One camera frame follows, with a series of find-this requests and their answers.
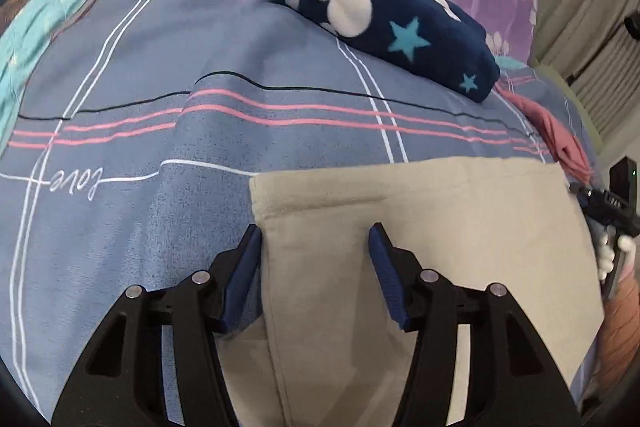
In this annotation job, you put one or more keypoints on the navy star fleece garment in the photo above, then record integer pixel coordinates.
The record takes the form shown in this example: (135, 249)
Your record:
(433, 39)

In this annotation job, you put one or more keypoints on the blue plaid bedsheet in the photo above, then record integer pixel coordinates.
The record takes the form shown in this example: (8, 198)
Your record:
(152, 132)

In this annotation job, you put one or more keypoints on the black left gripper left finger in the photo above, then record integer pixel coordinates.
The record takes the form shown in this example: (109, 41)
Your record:
(148, 338)

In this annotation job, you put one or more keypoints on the folded pink garment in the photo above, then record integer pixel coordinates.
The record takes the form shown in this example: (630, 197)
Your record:
(564, 147)

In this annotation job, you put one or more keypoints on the orange sleeved right forearm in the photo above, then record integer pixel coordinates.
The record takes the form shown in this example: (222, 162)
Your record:
(618, 340)

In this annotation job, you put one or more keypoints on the grey white curtains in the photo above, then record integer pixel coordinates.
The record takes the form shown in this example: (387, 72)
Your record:
(587, 43)

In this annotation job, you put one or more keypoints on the turquoise fuzzy blanket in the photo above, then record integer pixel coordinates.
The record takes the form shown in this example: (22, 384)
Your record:
(22, 45)

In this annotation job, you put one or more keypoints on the beige grey shirt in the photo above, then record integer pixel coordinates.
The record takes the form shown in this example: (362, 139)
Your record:
(425, 266)

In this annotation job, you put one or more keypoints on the white gloved right hand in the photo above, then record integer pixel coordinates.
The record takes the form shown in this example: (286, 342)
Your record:
(606, 256)

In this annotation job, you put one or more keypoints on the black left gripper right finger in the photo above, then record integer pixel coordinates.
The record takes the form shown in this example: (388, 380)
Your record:
(513, 379)

